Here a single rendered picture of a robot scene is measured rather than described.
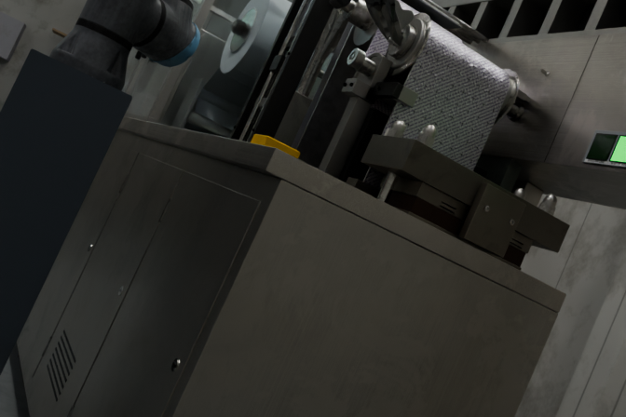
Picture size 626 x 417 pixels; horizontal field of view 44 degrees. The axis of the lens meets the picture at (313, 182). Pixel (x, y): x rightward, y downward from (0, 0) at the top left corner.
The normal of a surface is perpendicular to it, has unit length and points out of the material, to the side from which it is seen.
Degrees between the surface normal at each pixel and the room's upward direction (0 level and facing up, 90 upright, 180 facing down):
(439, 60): 90
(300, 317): 90
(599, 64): 90
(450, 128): 90
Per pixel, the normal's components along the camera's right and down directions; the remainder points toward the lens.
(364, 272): 0.40, 0.11
